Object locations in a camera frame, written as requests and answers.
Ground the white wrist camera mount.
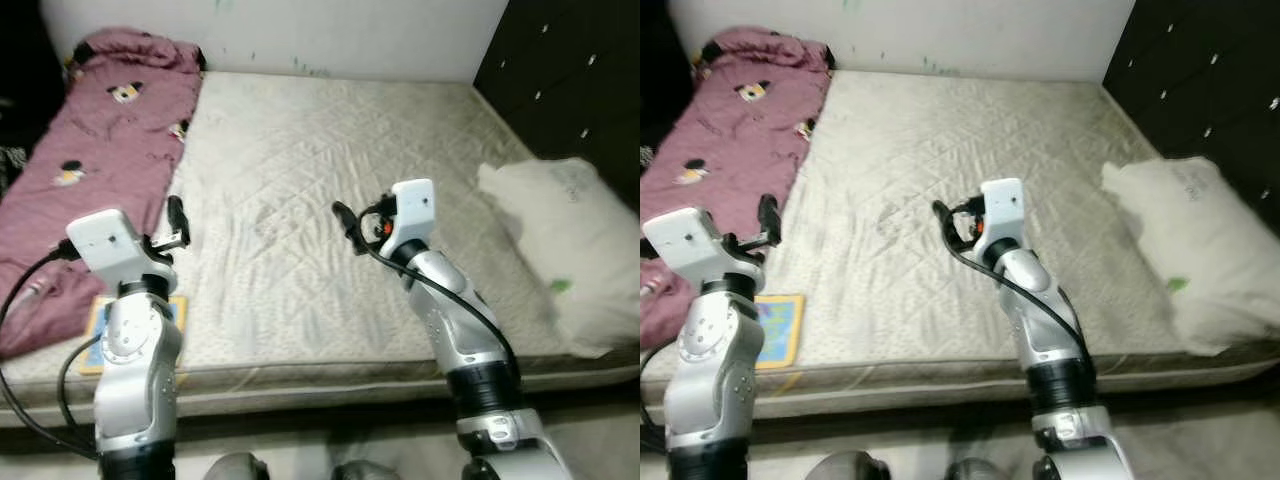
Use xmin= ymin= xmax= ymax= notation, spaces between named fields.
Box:
xmin=65 ymin=208 xmax=181 ymax=297
xmin=976 ymin=178 xmax=1027 ymax=251
xmin=642 ymin=206 xmax=768 ymax=293
xmin=378 ymin=179 xmax=438 ymax=257

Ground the pink cartoon print blanket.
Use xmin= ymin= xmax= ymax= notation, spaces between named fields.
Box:
xmin=640 ymin=27 xmax=838 ymax=353
xmin=0 ymin=27 xmax=208 ymax=361

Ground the beige pillow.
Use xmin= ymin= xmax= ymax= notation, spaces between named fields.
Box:
xmin=1100 ymin=155 xmax=1280 ymax=357
xmin=476 ymin=157 xmax=641 ymax=359

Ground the grey robot leg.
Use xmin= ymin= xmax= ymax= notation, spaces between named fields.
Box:
xmin=945 ymin=458 xmax=1013 ymax=480
xmin=332 ymin=460 xmax=403 ymax=480
xmin=808 ymin=450 xmax=881 ymax=480
xmin=205 ymin=452 xmax=269 ymax=480

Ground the beige quilted mattress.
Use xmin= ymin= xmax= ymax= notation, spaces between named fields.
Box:
xmin=640 ymin=70 xmax=1280 ymax=409
xmin=0 ymin=70 xmax=641 ymax=429

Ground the long black left arm cable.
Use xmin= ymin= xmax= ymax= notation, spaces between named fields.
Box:
xmin=0 ymin=250 xmax=101 ymax=461

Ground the black tufted headboard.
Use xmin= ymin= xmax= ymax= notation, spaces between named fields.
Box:
xmin=1102 ymin=0 xmax=1280 ymax=239
xmin=472 ymin=0 xmax=641 ymax=213

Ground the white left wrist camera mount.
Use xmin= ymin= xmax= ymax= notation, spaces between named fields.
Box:
xmin=65 ymin=208 xmax=181 ymax=297
xmin=642 ymin=206 xmax=768 ymax=293

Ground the grey robot left leg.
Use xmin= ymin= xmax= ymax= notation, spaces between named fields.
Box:
xmin=205 ymin=452 xmax=269 ymax=480
xmin=808 ymin=450 xmax=881 ymax=480

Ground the grey robot right leg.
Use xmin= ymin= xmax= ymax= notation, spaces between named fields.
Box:
xmin=945 ymin=458 xmax=1013 ymax=480
xmin=332 ymin=460 xmax=403 ymax=480

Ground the short black left arm cable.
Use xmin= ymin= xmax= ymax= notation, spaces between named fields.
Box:
xmin=57 ymin=335 xmax=106 ymax=456
xmin=640 ymin=338 xmax=691 ymax=453

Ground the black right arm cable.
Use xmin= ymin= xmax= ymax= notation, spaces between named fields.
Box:
xmin=938 ymin=203 xmax=1098 ymax=379
xmin=345 ymin=203 xmax=523 ymax=383

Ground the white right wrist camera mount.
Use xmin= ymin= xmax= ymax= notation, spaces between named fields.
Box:
xmin=378 ymin=179 xmax=438 ymax=257
xmin=976 ymin=178 xmax=1027 ymax=251

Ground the colourful yellow framed board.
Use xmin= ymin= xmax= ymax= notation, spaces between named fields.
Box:
xmin=78 ymin=295 xmax=189 ymax=377
xmin=752 ymin=293 xmax=807 ymax=372

